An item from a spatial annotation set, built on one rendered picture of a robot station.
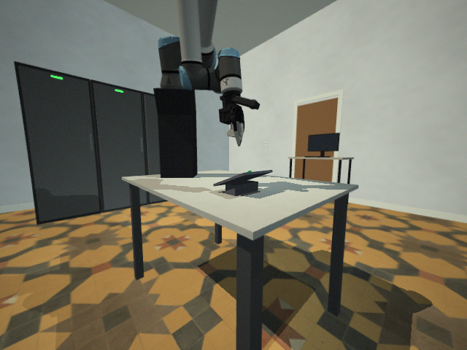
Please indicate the grey switch panel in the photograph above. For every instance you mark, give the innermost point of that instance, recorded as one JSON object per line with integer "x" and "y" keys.
{"x": 241, "y": 184}

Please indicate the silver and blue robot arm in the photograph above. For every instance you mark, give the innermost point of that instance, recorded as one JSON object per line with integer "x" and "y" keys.
{"x": 197, "y": 17}

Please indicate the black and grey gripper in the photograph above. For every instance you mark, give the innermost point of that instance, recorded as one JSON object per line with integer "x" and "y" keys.
{"x": 232, "y": 114}

